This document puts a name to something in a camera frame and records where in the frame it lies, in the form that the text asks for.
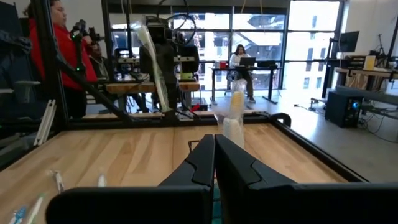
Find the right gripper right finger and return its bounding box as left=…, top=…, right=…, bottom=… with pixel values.
left=215, top=134, right=398, bottom=224

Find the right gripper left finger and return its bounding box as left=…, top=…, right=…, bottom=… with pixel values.
left=46, top=134, right=216, bottom=224

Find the small teal mouthwash bottle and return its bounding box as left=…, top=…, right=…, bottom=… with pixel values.
left=212, top=182, right=223, bottom=224

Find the pale green toothbrush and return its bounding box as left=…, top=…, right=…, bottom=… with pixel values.
left=132, top=21, right=172, bottom=113

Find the orange handled toothbrush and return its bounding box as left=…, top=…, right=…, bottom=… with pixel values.
left=217, top=78, right=248, bottom=149

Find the dark red handled toothbrush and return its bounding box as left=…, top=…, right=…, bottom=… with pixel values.
left=46, top=169, right=65, bottom=194

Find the green handled toothbrush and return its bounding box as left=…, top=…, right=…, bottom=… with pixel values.
left=27, top=193, right=45, bottom=224

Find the blue handled toothbrush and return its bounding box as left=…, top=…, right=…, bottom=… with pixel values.
left=8, top=205, right=28, bottom=224

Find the person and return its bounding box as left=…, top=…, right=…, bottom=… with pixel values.
left=228, top=43, right=257, bottom=104
left=23, top=0, right=99, bottom=119
left=88, top=42, right=110, bottom=82

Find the black laptop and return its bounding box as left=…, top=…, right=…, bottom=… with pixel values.
left=238, top=57, right=257, bottom=67

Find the wooden background table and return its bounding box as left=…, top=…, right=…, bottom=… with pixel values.
left=105, top=81, right=201, bottom=95

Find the black office desk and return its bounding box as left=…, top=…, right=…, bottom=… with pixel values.
left=210, top=64, right=283, bottom=105

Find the black computer tower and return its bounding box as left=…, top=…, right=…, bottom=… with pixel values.
left=325, top=90, right=364, bottom=129

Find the white profile strip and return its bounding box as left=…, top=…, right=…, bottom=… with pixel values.
left=40, top=98, right=57, bottom=146
left=33, top=99, right=53, bottom=147

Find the black monitor on stand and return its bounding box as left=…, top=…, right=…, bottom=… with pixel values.
left=338, top=30, right=361, bottom=54

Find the wooden side table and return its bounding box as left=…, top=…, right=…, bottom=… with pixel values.
left=334, top=67, right=398, bottom=94

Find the dark office chair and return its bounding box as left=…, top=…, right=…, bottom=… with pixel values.
left=0, top=0, right=42, bottom=125

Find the yellow container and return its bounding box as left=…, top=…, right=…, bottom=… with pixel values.
left=363, top=55, right=377, bottom=71

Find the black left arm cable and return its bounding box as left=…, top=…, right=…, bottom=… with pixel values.
left=157, top=0, right=197, bottom=40

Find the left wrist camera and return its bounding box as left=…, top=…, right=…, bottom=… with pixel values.
left=145, top=16, right=171, bottom=45

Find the black wire caddy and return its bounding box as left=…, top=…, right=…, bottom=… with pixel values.
left=187, top=139, right=201, bottom=154

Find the black aluminium table frame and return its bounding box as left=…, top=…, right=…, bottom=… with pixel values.
left=0, top=0, right=369, bottom=184

